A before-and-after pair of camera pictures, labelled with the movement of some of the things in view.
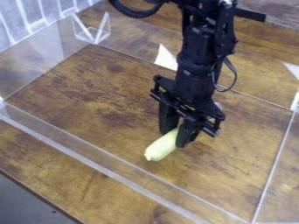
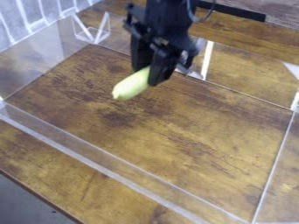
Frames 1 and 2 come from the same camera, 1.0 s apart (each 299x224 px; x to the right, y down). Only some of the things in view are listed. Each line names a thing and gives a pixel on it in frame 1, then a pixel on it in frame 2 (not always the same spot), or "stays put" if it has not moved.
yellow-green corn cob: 163,146 -> 132,85
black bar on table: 248,14 stays put
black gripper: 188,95 -> 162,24
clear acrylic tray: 79,119 stays put
